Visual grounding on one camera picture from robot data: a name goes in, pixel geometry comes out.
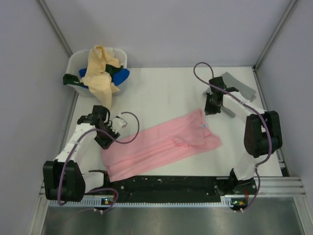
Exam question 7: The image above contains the pink t shirt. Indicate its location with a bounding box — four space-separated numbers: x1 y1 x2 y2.
102 109 222 182

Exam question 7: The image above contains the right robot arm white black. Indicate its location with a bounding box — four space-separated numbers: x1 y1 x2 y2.
204 76 283 195

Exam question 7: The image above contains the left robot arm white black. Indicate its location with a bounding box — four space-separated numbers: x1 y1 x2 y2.
43 105 127 202

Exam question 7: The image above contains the folded grey t shirt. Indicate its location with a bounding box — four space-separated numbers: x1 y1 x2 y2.
203 72 256 118

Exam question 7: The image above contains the yellow t shirt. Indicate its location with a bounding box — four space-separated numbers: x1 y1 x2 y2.
81 45 121 109

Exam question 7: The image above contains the blue t shirt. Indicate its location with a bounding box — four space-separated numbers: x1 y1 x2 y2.
79 68 130 86

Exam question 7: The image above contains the dark green t shirt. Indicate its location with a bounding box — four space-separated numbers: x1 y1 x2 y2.
63 65 124 88

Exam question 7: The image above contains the white plastic basket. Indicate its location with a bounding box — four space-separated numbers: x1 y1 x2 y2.
66 47 127 97

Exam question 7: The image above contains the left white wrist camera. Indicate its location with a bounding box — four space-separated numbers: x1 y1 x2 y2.
112 113 127 132

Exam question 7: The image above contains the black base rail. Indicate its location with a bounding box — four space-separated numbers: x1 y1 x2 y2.
83 174 257 203

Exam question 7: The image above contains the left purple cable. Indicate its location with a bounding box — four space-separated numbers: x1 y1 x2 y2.
56 111 140 206

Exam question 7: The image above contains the aluminium frame bar front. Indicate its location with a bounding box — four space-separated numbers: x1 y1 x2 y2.
39 177 307 196

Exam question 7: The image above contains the slotted grey cable duct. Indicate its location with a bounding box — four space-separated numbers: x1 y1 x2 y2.
64 197 247 208

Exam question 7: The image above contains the right aluminium corner post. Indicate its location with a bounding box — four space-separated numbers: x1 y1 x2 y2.
253 0 300 71

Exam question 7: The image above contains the aluminium corner post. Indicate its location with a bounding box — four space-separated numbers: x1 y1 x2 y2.
36 0 73 57
253 0 300 71

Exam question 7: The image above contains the left aluminium corner post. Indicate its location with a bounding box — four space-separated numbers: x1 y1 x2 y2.
36 0 73 57

